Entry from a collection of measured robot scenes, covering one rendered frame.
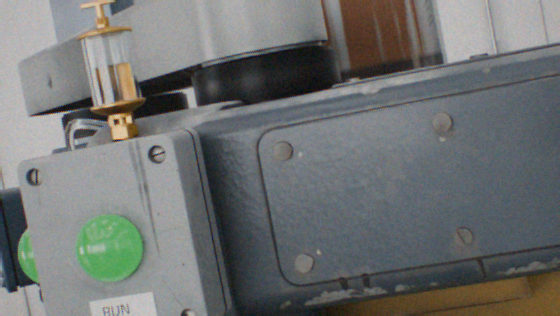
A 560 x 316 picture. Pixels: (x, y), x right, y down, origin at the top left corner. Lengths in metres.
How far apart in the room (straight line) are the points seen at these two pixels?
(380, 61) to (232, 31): 0.38
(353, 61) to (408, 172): 0.50
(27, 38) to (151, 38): 5.47
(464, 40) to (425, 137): 5.17
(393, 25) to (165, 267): 0.56
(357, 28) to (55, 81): 0.28
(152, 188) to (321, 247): 0.09
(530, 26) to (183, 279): 5.24
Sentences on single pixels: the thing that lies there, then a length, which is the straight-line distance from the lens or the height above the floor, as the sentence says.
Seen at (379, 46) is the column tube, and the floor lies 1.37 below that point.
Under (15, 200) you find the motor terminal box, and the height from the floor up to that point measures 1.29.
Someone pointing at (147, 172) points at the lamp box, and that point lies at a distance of 0.49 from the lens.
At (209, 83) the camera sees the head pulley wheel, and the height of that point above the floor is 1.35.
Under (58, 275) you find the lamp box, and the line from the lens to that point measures 0.51.
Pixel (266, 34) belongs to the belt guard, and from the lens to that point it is 0.64.
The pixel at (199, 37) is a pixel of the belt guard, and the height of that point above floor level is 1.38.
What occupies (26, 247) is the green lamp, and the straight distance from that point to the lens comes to 0.52.
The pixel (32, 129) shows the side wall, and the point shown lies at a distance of 6.19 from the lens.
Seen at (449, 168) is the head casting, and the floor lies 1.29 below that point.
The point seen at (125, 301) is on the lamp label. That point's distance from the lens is 0.50.
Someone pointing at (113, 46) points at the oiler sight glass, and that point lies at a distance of 0.57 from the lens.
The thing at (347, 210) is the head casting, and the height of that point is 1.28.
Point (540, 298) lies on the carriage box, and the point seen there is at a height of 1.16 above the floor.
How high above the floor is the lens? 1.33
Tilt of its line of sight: 3 degrees down
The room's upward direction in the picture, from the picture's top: 11 degrees counter-clockwise
